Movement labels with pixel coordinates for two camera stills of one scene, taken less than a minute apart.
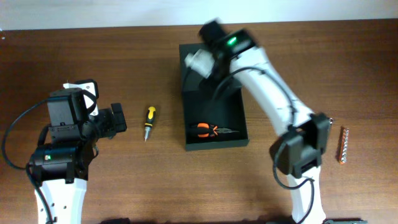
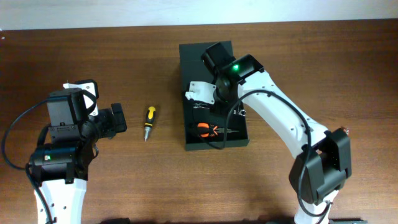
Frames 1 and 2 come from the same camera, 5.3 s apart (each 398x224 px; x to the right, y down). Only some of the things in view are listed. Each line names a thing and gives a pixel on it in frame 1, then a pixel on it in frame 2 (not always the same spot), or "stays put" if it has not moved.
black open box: (209, 121) stays put
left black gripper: (117, 116) stays put
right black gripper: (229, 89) → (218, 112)
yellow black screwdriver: (150, 114) stays put
